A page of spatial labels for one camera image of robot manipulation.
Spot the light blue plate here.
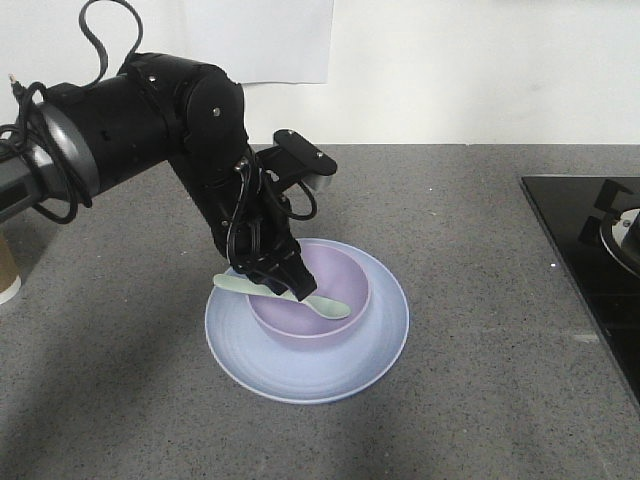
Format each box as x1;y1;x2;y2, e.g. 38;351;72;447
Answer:
205;238;410;404

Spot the lilac plastic bowl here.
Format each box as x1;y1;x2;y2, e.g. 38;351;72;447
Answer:
247;239;371;348

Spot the mint green plastic spoon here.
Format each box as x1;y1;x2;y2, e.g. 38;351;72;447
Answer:
213;274;351;320

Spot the brown paper cup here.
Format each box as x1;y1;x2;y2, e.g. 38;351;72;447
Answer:
0;235;22;304

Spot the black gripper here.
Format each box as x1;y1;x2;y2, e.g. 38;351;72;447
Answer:
207;149;316;301

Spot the white paper sheet on wall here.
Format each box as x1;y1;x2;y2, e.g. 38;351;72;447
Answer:
214;0;334;84

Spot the black glass gas stove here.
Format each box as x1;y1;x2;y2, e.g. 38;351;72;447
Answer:
521;175;639;397

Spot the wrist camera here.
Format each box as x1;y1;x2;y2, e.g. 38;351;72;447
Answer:
257;129;337;194

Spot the silver stove burner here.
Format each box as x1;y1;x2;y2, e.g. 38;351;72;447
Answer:
600;208;639;277

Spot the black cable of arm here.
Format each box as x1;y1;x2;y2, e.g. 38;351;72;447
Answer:
0;0;144;226

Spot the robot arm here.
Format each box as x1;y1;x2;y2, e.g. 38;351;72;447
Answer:
1;53;336;299

